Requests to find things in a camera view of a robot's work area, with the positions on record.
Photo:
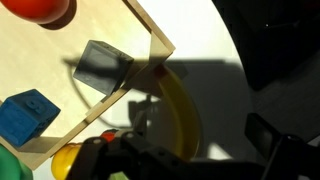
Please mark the wooden tray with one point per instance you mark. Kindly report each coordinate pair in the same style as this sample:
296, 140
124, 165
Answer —
33, 60

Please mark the lime green cube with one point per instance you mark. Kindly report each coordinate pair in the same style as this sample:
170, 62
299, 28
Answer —
116, 176

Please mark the yellow toy fruit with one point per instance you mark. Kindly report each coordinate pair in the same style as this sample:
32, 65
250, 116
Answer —
65, 161

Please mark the yellow banana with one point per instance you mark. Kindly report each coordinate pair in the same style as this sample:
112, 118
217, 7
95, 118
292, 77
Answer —
184, 113

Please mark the small red toy fruit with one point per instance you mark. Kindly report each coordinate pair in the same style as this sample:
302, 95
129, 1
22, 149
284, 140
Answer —
108, 136

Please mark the blue cube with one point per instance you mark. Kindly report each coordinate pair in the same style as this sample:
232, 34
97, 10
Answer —
25, 116

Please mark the red ball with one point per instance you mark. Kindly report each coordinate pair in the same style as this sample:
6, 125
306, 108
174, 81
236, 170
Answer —
33, 8

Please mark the gray cube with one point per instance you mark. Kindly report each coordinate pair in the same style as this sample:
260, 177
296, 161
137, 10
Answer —
100, 68

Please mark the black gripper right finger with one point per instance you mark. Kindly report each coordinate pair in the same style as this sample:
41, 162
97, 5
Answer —
293, 160

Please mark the green bowl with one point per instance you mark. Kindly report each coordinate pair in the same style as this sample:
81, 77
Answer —
11, 165

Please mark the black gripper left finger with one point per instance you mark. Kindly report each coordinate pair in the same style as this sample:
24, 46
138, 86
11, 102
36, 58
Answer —
113, 160

